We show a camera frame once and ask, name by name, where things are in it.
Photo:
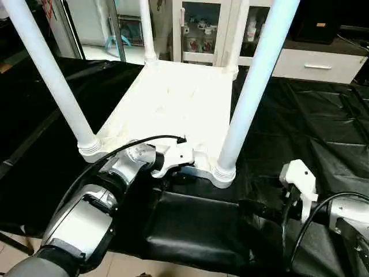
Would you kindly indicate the black metal bench leg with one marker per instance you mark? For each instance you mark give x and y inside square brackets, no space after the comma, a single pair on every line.
[17,242]

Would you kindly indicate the white drawer unit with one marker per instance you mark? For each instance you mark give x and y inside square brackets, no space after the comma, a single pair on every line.
[320,64]

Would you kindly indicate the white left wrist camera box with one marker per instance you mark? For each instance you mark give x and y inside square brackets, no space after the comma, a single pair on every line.
[173,156]

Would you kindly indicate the white plastic table top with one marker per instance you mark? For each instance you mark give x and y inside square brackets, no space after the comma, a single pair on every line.
[173,98]

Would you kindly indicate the black work mat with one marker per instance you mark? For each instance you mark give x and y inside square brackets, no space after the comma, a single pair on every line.
[311,127]

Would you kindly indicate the white plastic table leg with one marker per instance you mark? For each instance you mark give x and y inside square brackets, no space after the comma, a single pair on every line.
[147,29]
[237,34]
[256,75]
[52,75]

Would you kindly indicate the white glass door cabinet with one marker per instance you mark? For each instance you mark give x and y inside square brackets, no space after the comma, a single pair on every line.
[202,34]

